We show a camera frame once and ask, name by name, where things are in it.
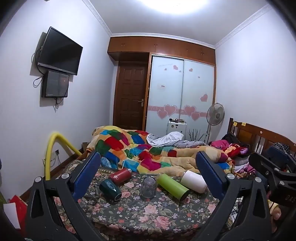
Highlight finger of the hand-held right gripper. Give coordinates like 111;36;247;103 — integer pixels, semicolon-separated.
266;146;296;173
248;152;286;182

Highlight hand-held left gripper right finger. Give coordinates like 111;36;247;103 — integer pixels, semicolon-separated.
194;151;270;241

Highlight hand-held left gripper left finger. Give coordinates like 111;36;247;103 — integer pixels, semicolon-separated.
24;151;104;241

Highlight white cup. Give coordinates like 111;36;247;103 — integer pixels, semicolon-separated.
181;170;208;194

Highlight dark green cup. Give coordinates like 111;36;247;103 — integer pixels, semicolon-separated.
99;179;122;204

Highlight clear glass cup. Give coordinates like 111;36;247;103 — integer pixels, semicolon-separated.
140;176;158;199

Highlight person's right hand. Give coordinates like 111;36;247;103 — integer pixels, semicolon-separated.
269;203;283;233

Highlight black polka dot cloth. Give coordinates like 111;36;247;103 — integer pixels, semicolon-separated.
274;142;296;154

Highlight blue striped cloth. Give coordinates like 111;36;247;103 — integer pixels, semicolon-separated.
101;157;119;169

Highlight red plush toy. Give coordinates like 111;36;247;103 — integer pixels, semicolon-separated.
225;143;250;158

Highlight wooden bed headboard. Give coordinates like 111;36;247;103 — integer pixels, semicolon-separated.
228;117;296;164

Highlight red thermos bottle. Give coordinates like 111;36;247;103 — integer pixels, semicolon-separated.
108;168;133;185

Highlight pink clothing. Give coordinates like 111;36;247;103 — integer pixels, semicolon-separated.
209;139;230;151

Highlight black clothing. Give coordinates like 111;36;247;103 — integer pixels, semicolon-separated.
221;133;241;146

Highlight green thermos bottle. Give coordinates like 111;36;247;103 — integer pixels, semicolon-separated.
156;173;190;200

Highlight dried branches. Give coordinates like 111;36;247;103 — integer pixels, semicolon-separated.
187;128;206;142

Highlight yellow foam tube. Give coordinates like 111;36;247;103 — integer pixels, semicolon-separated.
44;132;83;181

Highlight grey crumpled cloth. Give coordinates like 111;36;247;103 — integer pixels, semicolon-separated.
146;131;207;149

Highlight small white appliance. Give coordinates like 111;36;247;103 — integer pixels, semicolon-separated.
167;118;187;140

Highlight standing electric fan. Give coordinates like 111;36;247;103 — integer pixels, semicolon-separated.
203;102;225;145

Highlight colourful patchwork quilt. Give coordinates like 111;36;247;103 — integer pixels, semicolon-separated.
86;126;234;177

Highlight floral bed sheet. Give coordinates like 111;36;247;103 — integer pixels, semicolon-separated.
52;159;240;241

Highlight red bag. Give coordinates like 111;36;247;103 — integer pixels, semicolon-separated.
8;195;28;235

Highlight white paper sheet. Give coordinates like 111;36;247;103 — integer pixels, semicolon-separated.
3;202;21;230

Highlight wooden wardrobe with frosted doors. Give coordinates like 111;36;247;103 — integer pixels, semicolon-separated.
107;36;217;144

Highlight brown wooden door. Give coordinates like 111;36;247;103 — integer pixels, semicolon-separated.
113;63;149;131

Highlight small black wall monitor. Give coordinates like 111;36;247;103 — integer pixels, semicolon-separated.
41;70;69;98

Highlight black wall television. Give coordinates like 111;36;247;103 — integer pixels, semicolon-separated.
37;27;83;76

